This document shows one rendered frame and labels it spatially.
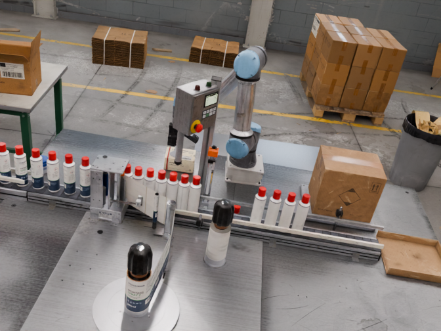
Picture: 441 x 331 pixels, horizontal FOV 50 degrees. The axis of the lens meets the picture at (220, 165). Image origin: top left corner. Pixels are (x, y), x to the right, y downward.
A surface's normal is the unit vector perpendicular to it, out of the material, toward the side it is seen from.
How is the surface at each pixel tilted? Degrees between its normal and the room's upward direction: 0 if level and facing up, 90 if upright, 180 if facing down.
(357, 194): 90
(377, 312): 0
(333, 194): 90
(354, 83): 92
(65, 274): 0
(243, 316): 0
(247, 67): 80
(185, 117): 90
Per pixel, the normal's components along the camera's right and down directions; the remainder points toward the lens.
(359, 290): 0.14, -0.84
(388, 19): -0.03, 0.53
